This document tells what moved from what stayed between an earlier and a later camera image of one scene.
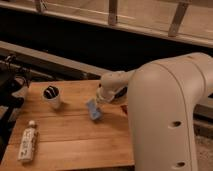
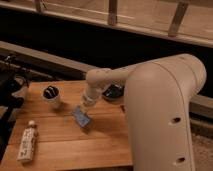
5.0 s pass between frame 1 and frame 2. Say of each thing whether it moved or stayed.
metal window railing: stayed
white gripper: moved
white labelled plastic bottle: stayed
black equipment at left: stayed
